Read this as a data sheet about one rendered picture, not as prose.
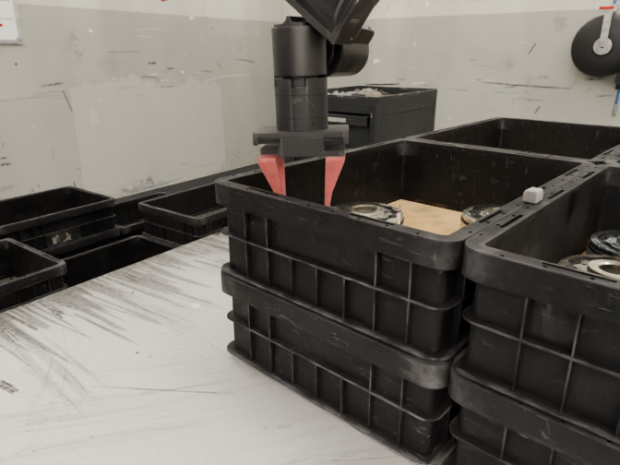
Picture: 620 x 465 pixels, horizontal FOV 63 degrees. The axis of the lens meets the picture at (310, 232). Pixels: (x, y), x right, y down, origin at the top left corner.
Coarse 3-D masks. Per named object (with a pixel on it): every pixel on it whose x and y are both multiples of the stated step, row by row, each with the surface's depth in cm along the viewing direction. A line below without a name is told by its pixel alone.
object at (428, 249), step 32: (320, 160) 68; (544, 160) 68; (576, 160) 67; (224, 192) 55; (256, 192) 51; (544, 192) 51; (288, 224) 49; (320, 224) 46; (352, 224) 43; (384, 224) 42; (480, 224) 42; (416, 256) 40; (448, 256) 38
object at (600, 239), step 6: (594, 234) 59; (600, 234) 59; (606, 234) 60; (612, 234) 60; (618, 234) 59; (594, 240) 58; (600, 240) 59; (606, 240) 58; (612, 240) 58; (594, 246) 57; (600, 246) 56; (606, 246) 56; (612, 246) 56; (618, 246) 56; (606, 252) 55; (612, 252) 54; (618, 252) 54
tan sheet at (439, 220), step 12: (396, 204) 82; (408, 204) 82; (420, 204) 82; (408, 216) 76; (420, 216) 76; (432, 216) 76; (444, 216) 76; (456, 216) 76; (420, 228) 71; (432, 228) 71; (444, 228) 71; (456, 228) 71
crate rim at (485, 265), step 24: (600, 168) 62; (552, 192) 51; (528, 216) 44; (480, 240) 38; (480, 264) 36; (504, 264) 35; (528, 264) 34; (552, 264) 34; (504, 288) 35; (528, 288) 34; (552, 288) 33; (576, 288) 32; (600, 288) 31; (576, 312) 33; (600, 312) 32
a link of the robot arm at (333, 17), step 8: (312, 0) 48; (320, 0) 47; (328, 0) 46; (336, 0) 46; (344, 0) 46; (376, 0) 49; (320, 8) 48; (328, 8) 47; (336, 8) 46; (344, 8) 47; (328, 16) 48; (336, 16) 47; (336, 24) 48
